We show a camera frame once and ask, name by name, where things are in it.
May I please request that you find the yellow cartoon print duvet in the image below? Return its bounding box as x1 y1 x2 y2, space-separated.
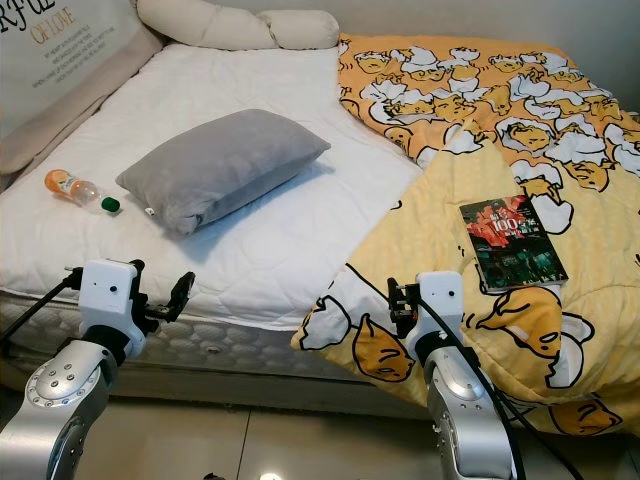
290 33 640 438

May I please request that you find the red cover book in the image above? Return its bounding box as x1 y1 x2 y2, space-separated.
459 194 570 295

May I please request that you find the grey pillow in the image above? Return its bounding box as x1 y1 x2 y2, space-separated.
116 108 331 237

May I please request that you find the orange drink plastic bottle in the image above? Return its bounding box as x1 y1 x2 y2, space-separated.
44 168 122 215

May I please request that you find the white quilted mattress pad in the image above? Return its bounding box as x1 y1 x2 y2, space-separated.
0 42 426 333

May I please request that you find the cream bolster pillow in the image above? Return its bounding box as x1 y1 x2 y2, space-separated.
136 0 341 51

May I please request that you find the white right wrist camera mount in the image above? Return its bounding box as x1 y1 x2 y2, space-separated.
415 270 465 346

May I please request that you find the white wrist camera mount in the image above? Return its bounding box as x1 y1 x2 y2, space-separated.
78 258 151 339
415 270 465 346

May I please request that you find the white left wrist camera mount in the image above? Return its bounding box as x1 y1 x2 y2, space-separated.
78 258 151 339

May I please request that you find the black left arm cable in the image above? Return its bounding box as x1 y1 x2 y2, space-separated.
0 266 83 346

